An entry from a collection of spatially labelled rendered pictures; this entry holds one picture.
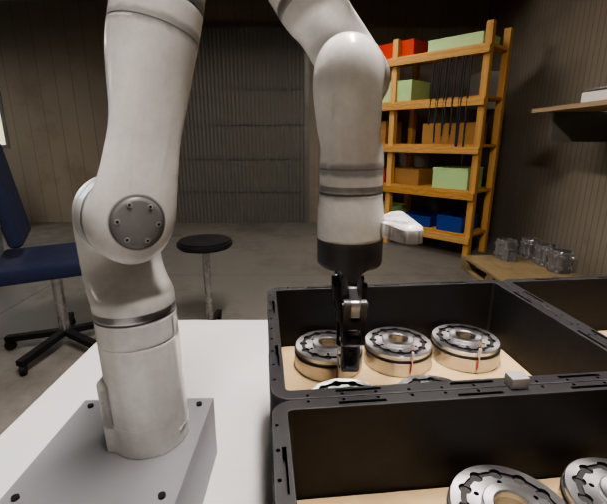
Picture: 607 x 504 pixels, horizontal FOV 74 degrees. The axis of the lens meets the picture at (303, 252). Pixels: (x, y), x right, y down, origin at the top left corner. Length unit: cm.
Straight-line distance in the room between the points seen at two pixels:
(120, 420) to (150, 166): 29
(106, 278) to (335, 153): 29
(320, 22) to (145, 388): 43
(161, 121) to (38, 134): 643
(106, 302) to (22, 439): 41
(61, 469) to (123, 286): 23
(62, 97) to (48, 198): 143
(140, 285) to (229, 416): 35
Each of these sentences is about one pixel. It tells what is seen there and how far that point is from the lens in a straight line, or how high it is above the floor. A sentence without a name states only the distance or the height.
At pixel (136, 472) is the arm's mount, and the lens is 56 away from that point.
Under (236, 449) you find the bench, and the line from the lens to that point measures 71.
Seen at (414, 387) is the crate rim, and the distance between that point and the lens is 43.
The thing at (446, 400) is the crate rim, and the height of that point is 93.
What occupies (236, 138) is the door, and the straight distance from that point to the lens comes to 582.
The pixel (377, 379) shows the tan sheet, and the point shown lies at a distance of 62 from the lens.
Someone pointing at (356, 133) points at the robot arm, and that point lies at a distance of 42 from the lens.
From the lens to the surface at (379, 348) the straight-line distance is 64.
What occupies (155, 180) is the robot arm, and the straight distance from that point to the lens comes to 44.
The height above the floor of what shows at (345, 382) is 86.
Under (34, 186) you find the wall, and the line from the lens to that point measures 699.
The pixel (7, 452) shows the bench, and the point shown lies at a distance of 83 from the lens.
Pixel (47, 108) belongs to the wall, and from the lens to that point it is 678.
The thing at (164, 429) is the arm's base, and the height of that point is 83.
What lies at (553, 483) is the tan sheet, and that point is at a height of 83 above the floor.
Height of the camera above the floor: 116
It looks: 16 degrees down
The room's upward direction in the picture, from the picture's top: straight up
